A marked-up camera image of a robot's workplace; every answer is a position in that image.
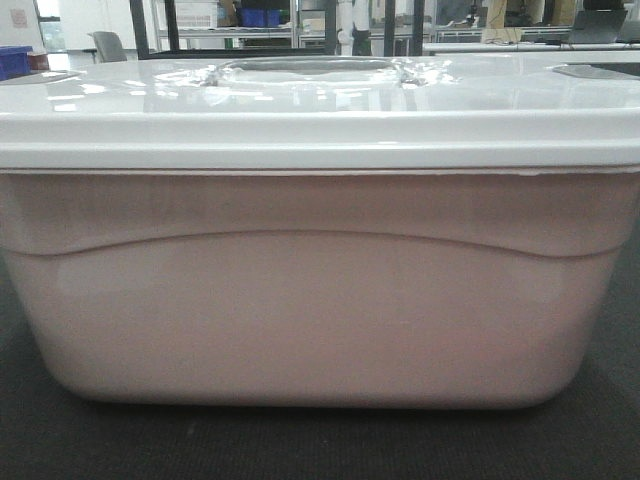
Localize pinkish white storage bin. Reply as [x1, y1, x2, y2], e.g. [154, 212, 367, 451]
[1, 172, 639, 408]

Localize white bin lid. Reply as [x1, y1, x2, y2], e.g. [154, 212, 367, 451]
[1, 53, 639, 175]

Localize blue bins on far shelf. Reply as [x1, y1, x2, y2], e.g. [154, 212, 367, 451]
[236, 7, 280, 28]

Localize blue bin at left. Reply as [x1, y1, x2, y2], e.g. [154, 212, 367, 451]
[0, 45, 33, 81]

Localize grey office chair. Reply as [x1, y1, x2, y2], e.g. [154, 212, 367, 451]
[89, 31, 127, 63]

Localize black metal frame rack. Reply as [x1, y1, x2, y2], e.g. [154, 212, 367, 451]
[129, 1, 427, 60]

